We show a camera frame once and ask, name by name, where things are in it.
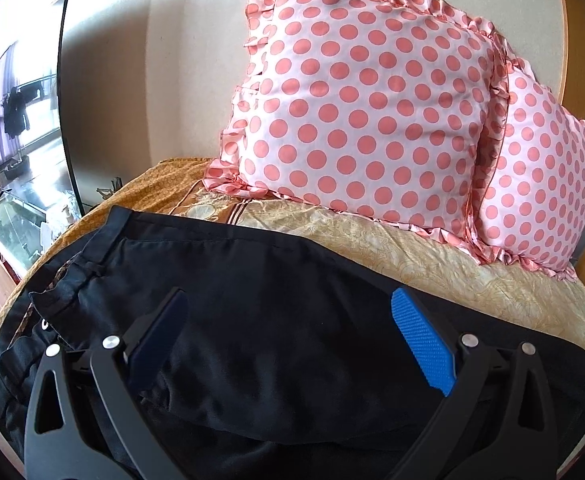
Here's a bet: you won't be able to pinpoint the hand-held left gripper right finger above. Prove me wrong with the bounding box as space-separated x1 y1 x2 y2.
382 287 559 480

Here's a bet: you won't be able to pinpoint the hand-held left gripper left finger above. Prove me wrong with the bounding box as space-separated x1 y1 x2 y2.
24 287 189 480

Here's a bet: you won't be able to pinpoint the black pants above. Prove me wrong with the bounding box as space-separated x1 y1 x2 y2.
0 205 585 480

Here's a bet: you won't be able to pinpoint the yellow patterned bedspread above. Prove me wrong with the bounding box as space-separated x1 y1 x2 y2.
0 157 585 376

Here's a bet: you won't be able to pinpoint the glass fish tank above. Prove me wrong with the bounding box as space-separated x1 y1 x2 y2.
0 187 82 283

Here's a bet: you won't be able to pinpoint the pink polka dot pillow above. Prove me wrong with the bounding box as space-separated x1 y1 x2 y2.
203 0 510 235
465 52 585 282

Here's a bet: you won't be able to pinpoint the black flat screen television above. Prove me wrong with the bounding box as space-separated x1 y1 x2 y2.
0 0 82 221

